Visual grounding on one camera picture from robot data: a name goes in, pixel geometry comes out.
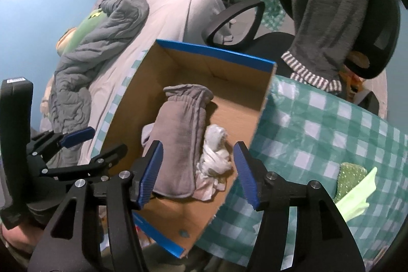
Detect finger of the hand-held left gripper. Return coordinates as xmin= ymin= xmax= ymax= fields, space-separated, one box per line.
xmin=27 ymin=127 xmax=96 ymax=161
xmin=40 ymin=143 xmax=128 ymax=182

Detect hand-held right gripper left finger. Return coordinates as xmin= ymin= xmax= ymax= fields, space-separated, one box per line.
xmin=29 ymin=140 xmax=164 ymax=272

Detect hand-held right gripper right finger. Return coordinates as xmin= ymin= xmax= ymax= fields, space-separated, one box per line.
xmin=233 ymin=141 xmax=365 ymax=272

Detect white cloth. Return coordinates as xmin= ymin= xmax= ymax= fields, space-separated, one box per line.
xmin=195 ymin=148 xmax=234 ymax=203

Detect small white tissue piece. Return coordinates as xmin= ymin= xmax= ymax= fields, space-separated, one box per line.
xmin=141 ymin=123 xmax=160 ymax=148

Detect light grey sock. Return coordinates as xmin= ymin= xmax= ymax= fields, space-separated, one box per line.
xmin=204 ymin=125 xmax=229 ymax=153

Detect cardboard box with blue rim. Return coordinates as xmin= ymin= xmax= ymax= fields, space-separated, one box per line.
xmin=102 ymin=39 xmax=277 ymax=259

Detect green knitted sponge cloth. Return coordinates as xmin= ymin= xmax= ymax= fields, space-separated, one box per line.
xmin=333 ymin=163 xmax=368 ymax=201

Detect light green cloth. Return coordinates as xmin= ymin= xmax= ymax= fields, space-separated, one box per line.
xmin=335 ymin=166 xmax=378 ymax=222

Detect person's left hand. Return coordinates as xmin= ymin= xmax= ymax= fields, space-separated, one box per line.
xmin=2 ymin=224 xmax=45 ymax=252

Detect beige plush toy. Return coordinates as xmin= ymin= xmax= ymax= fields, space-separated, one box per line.
xmin=40 ymin=81 xmax=55 ymax=116

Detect green checkered plastic tablecloth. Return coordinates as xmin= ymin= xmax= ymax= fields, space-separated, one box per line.
xmin=87 ymin=49 xmax=408 ymax=271

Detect person's olive trousers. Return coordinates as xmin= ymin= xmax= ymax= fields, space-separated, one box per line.
xmin=140 ymin=247 xmax=252 ymax=272

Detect grey duvet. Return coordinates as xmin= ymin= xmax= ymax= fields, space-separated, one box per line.
xmin=48 ymin=0 xmax=150 ymax=164

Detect green pillow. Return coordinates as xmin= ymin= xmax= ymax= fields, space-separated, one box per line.
xmin=57 ymin=9 xmax=110 ymax=56

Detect orange object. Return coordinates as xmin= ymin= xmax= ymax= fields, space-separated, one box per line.
xmin=349 ymin=68 xmax=364 ymax=94

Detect bed with light grey sheet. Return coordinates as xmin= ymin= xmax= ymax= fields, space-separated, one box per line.
xmin=41 ymin=0 xmax=235 ymax=164

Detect black office chair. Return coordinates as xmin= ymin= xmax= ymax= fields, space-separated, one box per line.
xmin=204 ymin=0 xmax=401 ymax=120

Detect grey fleece garment striped cuffs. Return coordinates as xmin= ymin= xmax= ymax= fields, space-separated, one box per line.
xmin=280 ymin=0 xmax=373 ymax=92

